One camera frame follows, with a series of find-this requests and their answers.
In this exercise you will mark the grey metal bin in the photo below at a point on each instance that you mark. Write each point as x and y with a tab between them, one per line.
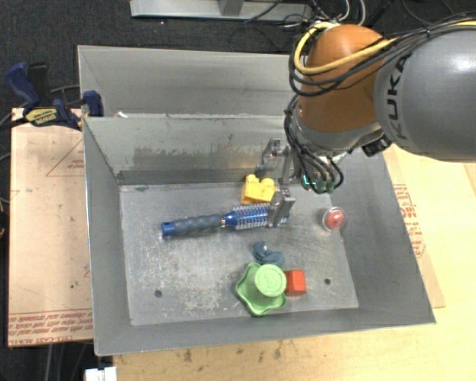
206	276

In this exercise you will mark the brown cardboard board red print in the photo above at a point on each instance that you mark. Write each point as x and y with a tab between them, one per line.
47	232

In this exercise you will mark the dark blue-grey toy figure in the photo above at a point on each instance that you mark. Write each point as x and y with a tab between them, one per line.
267	254

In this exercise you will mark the black cylinder on white bracket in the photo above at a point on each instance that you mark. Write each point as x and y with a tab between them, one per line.
377	146

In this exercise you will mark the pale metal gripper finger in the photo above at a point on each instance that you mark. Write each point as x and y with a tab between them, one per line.
277	210
289	206

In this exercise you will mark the yellow toy building block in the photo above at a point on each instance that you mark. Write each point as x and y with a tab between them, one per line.
256	192

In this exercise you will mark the blue hairbrush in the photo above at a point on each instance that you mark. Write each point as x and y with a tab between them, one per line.
198	224

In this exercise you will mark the orange-red cube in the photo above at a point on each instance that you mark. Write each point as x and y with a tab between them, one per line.
295	283

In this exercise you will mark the clear ball with red core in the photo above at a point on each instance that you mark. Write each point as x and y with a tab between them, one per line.
334	218

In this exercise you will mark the green flower-shaped toy cup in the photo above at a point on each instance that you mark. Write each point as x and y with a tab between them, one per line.
262	292

